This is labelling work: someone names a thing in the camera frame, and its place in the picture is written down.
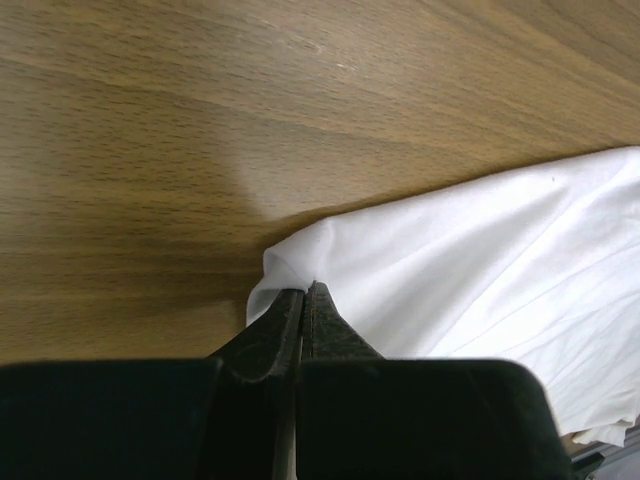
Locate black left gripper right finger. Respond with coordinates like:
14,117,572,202
300,282,384,361

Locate white t shirt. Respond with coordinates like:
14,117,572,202
247,146,639,446

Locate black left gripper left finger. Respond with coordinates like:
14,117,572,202
211,289,305,383

